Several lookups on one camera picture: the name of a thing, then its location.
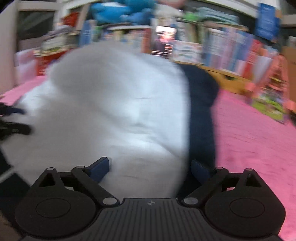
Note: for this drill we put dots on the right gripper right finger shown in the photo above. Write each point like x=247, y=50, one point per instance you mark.
x=201, y=183

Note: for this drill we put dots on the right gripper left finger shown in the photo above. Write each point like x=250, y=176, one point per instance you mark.
x=88, y=179

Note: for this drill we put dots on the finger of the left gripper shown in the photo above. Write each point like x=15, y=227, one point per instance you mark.
x=9, y=110
x=11, y=128

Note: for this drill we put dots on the white and navy jacket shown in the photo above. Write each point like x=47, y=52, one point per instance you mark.
x=147, y=96

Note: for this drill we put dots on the white paper bag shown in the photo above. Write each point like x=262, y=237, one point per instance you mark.
x=25, y=66

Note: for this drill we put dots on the pink bunny pattern blanket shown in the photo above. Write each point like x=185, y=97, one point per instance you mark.
x=68, y=134

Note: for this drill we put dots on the red plastic crate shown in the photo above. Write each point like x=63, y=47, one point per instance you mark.
x=44, y=60

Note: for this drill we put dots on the stack of papers and books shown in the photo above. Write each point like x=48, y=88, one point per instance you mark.
x=65, y=36

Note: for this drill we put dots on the wooden drawer organizer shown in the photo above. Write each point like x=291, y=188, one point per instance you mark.
x=227, y=80

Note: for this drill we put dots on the pink triangular toy house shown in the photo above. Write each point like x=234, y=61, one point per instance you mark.
x=270, y=95

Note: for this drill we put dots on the red basket upper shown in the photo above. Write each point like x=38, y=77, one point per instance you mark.
x=71, y=19

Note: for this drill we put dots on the white patterned small box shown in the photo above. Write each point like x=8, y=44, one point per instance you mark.
x=187, y=52

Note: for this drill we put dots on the row of books right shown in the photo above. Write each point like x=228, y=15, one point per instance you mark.
x=227, y=47

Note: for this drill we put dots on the row of books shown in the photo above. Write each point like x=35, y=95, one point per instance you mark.
x=137, y=36
x=227, y=47

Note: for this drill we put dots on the smartphone with lit screen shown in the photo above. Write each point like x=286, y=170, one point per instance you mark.
x=163, y=41

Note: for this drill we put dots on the brown cardboard box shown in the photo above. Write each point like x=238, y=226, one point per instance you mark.
x=289, y=53

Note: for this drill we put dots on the row of books left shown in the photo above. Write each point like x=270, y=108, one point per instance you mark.
x=137, y=36

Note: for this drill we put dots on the blue cardboard box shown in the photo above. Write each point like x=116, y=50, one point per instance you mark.
x=267, y=25

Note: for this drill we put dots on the folded teal towel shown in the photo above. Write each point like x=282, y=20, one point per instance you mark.
x=208, y=14

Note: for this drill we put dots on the blue whale plush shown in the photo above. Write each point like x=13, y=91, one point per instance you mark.
x=115, y=12

